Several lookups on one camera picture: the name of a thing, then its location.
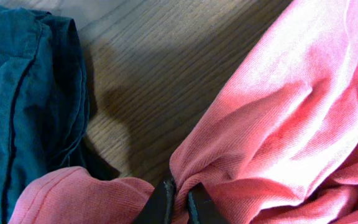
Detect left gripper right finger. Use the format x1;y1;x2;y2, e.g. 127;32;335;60
187;183;229;224

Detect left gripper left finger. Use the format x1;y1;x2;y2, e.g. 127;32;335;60
132;177;176;224

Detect red printed t-shirt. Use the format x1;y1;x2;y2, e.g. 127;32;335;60
11;0;358;223

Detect dark blue folded jeans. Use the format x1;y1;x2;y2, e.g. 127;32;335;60
0;6;89;223

